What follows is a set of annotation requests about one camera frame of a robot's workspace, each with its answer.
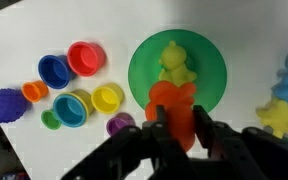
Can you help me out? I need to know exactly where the orange stacking cup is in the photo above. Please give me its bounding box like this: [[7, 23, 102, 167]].
[[21, 80, 49, 103]]

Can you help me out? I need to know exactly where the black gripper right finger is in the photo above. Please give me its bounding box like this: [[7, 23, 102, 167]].
[[192, 105, 288, 180]]

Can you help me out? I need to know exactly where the teal stacking cup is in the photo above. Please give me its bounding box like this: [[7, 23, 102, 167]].
[[52, 93, 88, 128]]

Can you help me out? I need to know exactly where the olive yellow stacking cup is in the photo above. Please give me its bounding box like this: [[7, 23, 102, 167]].
[[69, 88, 95, 118]]

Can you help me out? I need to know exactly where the green stacking cup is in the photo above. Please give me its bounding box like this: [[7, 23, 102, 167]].
[[40, 108, 63, 131]]

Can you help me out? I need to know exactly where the red stacking cup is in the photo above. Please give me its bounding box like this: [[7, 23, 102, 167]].
[[66, 41, 107, 78]]

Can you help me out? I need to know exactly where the purple stacking cup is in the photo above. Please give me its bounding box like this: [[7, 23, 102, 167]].
[[106, 112, 137, 137]]

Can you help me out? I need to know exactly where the orange foam toy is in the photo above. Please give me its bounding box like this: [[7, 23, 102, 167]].
[[144, 80, 197, 153]]

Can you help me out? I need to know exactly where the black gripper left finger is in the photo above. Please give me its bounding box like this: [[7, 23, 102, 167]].
[[61, 104, 198, 180]]

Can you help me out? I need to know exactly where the yellow bear foam toy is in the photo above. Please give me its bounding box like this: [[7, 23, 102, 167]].
[[157, 40, 198, 87]]

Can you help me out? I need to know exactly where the blue stacking cup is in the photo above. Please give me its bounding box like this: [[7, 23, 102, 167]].
[[37, 54, 75, 90]]

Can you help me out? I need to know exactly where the green bowl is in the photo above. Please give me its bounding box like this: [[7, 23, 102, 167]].
[[127, 29, 228, 114]]

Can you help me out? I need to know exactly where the yellow star foam toy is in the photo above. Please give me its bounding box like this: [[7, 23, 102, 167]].
[[255, 97, 288, 139]]

